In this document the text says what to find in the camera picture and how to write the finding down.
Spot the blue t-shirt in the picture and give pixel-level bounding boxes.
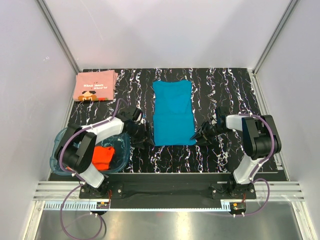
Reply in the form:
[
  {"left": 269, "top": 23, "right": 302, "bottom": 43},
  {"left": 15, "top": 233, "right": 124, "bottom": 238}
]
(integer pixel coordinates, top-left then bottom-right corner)
[{"left": 152, "top": 80, "right": 196, "bottom": 146}]

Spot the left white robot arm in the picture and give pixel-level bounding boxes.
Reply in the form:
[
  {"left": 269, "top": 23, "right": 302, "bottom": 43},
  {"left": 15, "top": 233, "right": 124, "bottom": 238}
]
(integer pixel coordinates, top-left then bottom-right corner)
[{"left": 53, "top": 107, "right": 154, "bottom": 198}]

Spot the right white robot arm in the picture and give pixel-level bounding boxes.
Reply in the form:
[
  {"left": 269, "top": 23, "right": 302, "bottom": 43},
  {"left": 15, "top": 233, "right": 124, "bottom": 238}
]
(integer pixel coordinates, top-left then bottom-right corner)
[{"left": 191, "top": 106, "right": 282, "bottom": 199}]

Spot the clear blue plastic bin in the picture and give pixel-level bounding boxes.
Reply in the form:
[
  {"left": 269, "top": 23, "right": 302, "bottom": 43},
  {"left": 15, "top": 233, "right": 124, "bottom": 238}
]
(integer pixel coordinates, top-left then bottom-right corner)
[{"left": 49, "top": 124, "right": 131, "bottom": 176}]

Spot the orange t-shirt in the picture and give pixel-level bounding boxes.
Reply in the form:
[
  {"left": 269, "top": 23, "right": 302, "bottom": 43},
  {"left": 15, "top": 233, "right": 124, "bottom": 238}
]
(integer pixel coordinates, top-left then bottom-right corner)
[{"left": 92, "top": 146, "right": 116, "bottom": 171}]

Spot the pink folded t-shirt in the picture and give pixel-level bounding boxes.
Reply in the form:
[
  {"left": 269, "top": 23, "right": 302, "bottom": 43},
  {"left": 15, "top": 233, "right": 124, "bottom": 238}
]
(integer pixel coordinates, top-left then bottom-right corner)
[{"left": 73, "top": 70, "right": 118, "bottom": 102}]

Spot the right connector box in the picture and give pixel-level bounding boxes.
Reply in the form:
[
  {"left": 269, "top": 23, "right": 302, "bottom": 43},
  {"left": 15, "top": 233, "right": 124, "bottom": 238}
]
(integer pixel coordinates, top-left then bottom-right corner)
[{"left": 230, "top": 202, "right": 247, "bottom": 212}]

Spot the connector box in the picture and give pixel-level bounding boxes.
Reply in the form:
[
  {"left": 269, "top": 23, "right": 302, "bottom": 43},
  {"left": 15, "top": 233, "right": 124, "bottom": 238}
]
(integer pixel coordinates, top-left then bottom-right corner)
[
  {"left": 96, "top": 201, "right": 110, "bottom": 209},
  {"left": 230, "top": 202, "right": 247, "bottom": 212}
]

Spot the left connector box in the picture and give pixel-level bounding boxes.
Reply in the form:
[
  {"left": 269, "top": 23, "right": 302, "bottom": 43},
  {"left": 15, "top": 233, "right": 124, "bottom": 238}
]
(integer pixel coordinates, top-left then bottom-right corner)
[{"left": 96, "top": 201, "right": 110, "bottom": 209}]

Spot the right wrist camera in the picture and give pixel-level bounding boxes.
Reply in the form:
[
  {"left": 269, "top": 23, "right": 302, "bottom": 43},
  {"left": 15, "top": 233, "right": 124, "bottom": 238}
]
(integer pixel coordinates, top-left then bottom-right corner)
[{"left": 210, "top": 115, "right": 217, "bottom": 125}]

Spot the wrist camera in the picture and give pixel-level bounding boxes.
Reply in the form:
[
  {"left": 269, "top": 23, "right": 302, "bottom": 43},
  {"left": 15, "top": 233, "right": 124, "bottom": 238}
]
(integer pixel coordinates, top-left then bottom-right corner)
[
  {"left": 134, "top": 111, "right": 146, "bottom": 125},
  {"left": 210, "top": 115, "right": 217, "bottom": 125}
]

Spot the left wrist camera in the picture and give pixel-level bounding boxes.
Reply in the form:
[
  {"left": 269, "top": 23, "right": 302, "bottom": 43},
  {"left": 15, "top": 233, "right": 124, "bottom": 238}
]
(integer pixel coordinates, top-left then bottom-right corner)
[{"left": 134, "top": 111, "right": 146, "bottom": 125}]

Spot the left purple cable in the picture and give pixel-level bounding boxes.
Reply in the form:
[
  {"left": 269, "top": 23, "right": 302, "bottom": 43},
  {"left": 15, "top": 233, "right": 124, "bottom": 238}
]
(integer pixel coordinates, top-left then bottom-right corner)
[{"left": 58, "top": 98, "right": 130, "bottom": 238}]

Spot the front aluminium rail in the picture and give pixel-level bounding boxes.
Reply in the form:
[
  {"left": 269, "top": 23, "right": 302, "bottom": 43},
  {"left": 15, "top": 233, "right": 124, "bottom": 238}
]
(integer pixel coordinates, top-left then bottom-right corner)
[{"left": 33, "top": 181, "right": 304, "bottom": 202}]

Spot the right aluminium frame post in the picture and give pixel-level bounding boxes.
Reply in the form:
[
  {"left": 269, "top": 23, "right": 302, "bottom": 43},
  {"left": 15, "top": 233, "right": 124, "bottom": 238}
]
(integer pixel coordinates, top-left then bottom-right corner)
[{"left": 252, "top": 0, "right": 300, "bottom": 75}]

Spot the aluminium frame post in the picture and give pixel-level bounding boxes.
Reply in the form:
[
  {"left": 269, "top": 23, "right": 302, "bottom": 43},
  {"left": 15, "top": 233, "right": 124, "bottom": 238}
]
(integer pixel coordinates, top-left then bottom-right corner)
[
  {"left": 252, "top": 0, "right": 300, "bottom": 75},
  {"left": 35, "top": 0, "right": 81, "bottom": 75}
]

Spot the left aluminium frame post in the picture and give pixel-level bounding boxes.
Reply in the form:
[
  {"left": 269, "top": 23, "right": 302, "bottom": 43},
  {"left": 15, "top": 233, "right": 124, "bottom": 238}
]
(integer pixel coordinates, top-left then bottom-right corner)
[{"left": 35, "top": 0, "right": 81, "bottom": 75}]

